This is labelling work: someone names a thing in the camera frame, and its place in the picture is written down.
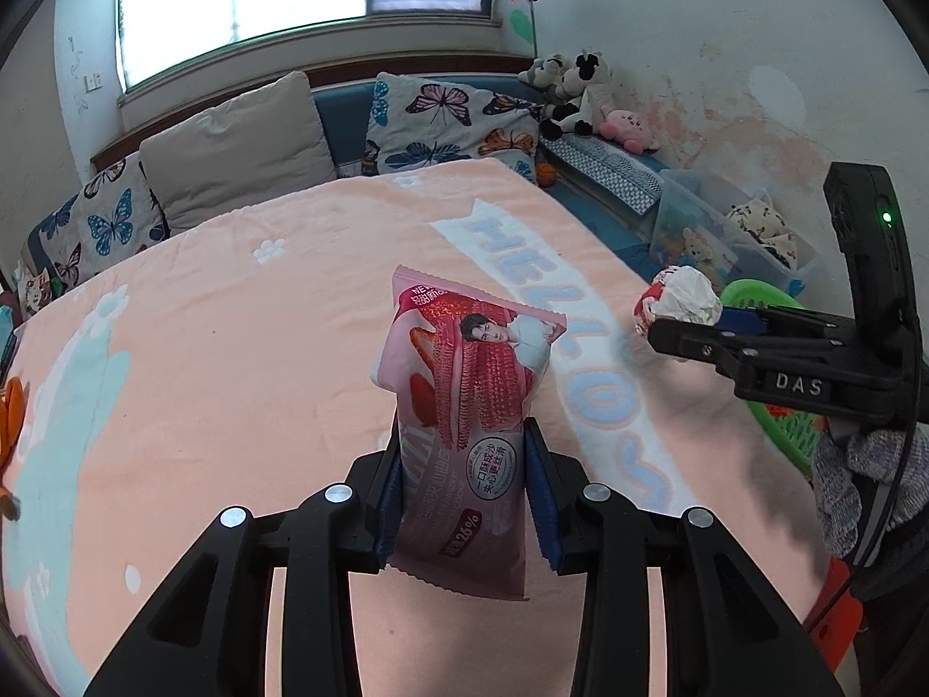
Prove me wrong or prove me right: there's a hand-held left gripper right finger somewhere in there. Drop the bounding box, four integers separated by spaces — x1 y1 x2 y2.
524 417 847 697

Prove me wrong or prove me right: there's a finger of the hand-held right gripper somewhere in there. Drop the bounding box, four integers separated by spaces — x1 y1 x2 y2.
718 303 861 344
648 319 770 382

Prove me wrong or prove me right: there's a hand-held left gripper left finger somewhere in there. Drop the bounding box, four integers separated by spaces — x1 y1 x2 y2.
83 417 404 697

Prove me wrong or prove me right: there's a white red wrapper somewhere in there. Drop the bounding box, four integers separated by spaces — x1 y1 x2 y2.
633 266 723 339

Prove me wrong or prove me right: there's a green plastic basket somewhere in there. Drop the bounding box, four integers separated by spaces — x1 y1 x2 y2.
718 279 824 480

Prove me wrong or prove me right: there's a pink snack packet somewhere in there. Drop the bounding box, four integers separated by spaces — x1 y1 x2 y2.
372 266 568 602

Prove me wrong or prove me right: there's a person's right forearm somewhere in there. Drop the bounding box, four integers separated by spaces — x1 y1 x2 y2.
845 515 929 697

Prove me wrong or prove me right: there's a person's right hand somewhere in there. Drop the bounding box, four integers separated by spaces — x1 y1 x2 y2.
811 427 929 560

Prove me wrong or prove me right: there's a cream patterned cloth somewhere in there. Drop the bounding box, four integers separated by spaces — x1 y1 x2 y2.
726 196 800 270

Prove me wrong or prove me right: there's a clear plastic storage box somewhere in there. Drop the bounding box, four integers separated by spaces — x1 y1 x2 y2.
649 168 824 299

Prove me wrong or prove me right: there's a black white patterned mat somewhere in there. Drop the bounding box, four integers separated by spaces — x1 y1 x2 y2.
541 134 665 217

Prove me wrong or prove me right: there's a pink blanket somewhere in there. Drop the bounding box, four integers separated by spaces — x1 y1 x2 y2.
0 156 836 697

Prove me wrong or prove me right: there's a pink plush toy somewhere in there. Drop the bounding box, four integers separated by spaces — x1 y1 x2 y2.
599 107 658 155

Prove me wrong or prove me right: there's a cow plush toy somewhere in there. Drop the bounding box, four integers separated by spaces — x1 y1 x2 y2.
541 49 614 142

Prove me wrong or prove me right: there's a red plastic object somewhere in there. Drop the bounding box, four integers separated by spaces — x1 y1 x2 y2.
802 559 865 673

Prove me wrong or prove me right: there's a grey plush toy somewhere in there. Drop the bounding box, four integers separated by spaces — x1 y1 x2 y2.
517 54 571 88

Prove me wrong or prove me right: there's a butterfly print pillow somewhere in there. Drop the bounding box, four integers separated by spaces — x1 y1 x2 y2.
25 152 171 299
361 73 545 182

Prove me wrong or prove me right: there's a beige pillow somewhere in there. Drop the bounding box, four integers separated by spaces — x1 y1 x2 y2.
139 71 339 237

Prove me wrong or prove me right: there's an orange plush toy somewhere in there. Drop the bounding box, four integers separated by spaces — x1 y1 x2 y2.
0 378 30 520

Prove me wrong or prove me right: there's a small cat print pillow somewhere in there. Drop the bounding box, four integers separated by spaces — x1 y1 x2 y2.
15 261 57 321

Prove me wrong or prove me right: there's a window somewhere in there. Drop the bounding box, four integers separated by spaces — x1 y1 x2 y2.
116 0 502 95

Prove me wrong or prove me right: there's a black cable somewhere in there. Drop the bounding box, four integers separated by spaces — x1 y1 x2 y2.
802 407 919 629

